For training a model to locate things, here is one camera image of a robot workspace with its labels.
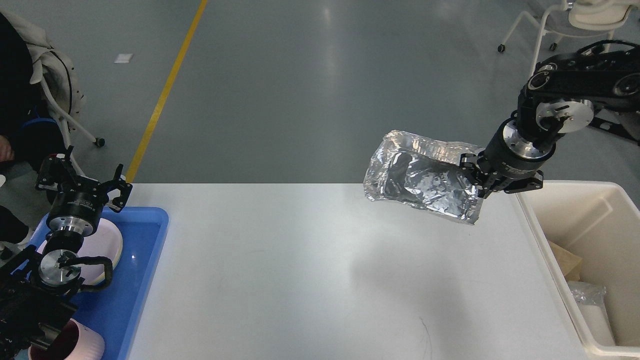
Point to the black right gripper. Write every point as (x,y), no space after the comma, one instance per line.
(509,163)

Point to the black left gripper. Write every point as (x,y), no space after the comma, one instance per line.
(74,210)

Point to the pink plate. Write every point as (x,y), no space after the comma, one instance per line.
(106,241)

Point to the foil tray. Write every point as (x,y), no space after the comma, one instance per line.
(425,174)
(587,294)

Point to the pink ribbed mug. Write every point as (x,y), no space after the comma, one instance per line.
(75,342)

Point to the white paper cup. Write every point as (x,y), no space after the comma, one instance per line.
(597,321)

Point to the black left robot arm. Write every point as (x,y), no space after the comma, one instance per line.
(37,287)

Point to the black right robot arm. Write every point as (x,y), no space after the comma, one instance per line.
(562,96)

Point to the person's hand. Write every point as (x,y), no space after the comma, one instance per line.
(7,153)

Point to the person in black clothes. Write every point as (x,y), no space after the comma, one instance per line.
(24,116)

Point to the white chair with jacket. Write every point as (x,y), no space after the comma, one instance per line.
(65,121)

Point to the beige jacket on chair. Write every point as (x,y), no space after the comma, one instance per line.
(51,63)

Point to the white plastic bin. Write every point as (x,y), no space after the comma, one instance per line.
(598,222)

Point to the blue plastic tray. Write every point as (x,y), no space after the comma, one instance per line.
(115,312)

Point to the white chair on casters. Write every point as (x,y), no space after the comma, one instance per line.
(571,19)

